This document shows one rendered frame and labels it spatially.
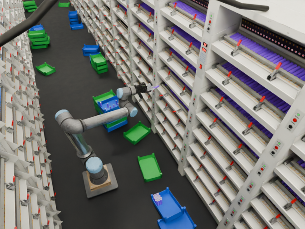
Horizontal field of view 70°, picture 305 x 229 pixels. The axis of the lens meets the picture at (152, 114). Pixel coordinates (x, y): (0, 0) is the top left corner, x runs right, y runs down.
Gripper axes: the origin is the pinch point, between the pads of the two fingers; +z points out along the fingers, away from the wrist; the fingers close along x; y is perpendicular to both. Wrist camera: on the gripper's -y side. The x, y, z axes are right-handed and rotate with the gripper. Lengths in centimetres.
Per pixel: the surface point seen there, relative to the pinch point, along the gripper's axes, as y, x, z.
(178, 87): 11.7, -21.5, 14.4
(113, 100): -56, 64, -21
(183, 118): -9.5, -40.5, 12.7
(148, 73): -7.4, 37.9, 13.1
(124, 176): -90, -29, -40
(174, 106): -9.3, -21.9, 13.2
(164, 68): 14.7, 9.5, 16.4
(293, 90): 71, -113, 9
